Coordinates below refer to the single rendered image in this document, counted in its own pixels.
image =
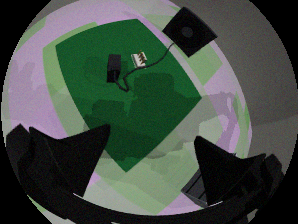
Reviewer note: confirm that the green circuit board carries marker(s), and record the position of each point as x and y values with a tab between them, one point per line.
159	98

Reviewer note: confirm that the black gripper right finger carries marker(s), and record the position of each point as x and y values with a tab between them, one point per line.
220	170

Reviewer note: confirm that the black cable with plug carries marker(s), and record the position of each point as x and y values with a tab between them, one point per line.
114	69

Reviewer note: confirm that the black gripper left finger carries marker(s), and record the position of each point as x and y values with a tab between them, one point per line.
76	156

